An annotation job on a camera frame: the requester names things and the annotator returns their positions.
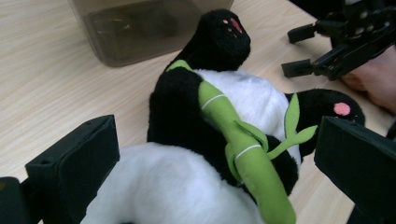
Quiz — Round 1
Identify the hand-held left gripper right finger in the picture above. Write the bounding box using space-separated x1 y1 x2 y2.
314 115 396 224

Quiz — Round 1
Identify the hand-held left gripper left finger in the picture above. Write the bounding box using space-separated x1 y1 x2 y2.
24 114 121 224

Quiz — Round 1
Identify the panda plush toy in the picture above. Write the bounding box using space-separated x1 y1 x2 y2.
79 8 366 224

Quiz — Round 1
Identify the clear grey storage box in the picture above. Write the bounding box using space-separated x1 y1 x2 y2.
66 0 235 68

